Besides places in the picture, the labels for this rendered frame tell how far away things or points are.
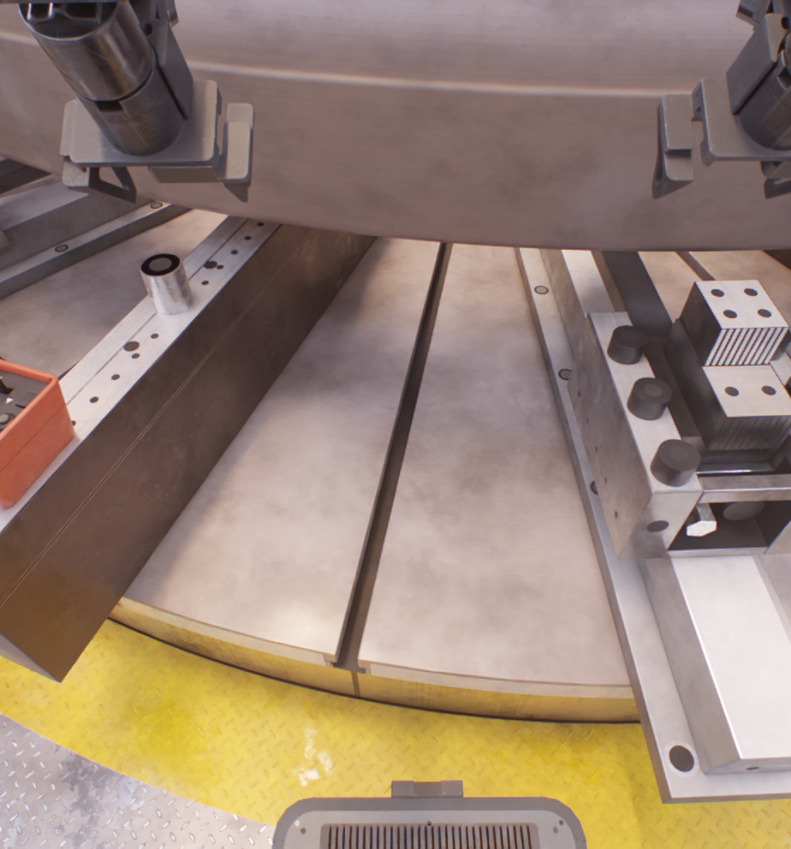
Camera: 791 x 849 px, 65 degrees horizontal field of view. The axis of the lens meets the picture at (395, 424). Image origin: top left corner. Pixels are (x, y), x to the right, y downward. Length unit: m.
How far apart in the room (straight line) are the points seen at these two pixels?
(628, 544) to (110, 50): 1.02
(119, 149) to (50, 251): 1.82
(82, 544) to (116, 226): 1.35
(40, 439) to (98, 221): 1.37
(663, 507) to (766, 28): 0.74
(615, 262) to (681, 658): 0.91
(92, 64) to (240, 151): 0.12
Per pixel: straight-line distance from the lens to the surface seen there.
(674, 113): 0.56
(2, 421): 1.06
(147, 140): 0.50
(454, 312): 1.87
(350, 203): 1.15
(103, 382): 1.24
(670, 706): 1.25
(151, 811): 1.58
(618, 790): 1.57
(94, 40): 0.43
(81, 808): 1.64
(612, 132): 1.07
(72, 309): 2.12
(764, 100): 0.52
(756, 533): 1.32
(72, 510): 1.19
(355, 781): 1.51
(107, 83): 0.46
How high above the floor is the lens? 1.48
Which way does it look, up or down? 49 degrees down
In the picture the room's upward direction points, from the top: 1 degrees counter-clockwise
